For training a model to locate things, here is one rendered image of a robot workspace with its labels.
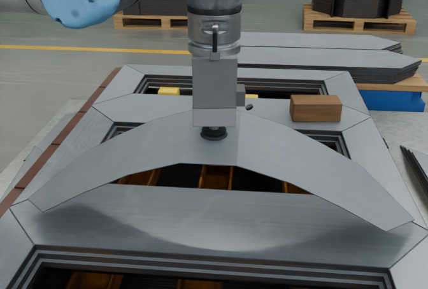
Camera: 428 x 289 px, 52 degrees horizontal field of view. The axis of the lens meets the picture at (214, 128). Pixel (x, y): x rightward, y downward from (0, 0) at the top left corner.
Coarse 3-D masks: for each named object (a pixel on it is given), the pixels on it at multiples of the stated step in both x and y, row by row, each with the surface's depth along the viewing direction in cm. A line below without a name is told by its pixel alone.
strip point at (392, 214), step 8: (368, 176) 78; (368, 184) 75; (376, 184) 77; (376, 192) 74; (384, 192) 76; (376, 200) 72; (384, 200) 74; (392, 200) 76; (376, 208) 69; (384, 208) 71; (392, 208) 73; (400, 208) 74; (384, 216) 68; (392, 216) 70; (400, 216) 72; (408, 216) 74; (384, 224) 66; (392, 224) 68; (400, 224) 69
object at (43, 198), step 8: (64, 168) 83; (72, 168) 80; (56, 176) 81; (64, 176) 78; (48, 184) 80; (56, 184) 77; (40, 192) 78; (48, 192) 76; (40, 200) 75; (48, 200) 72; (40, 208) 71
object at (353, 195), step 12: (324, 144) 79; (336, 156) 78; (336, 168) 74; (348, 168) 76; (360, 168) 79; (336, 180) 70; (348, 180) 72; (360, 180) 75; (336, 192) 66; (348, 192) 69; (360, 192) 71; (348, 204) 65; (360, 204) 67; (372, 204) 70; (360, 216) 64; (372, 216) 66
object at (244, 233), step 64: (128, 128) 111; (128, 192) 85; (192, 192) 85; (256, 192) 85; (64, 256) 72; (128, 256) 71; (192, 256) 70; (256, 256) 70; (320, 256) 70; (384, 256) 70
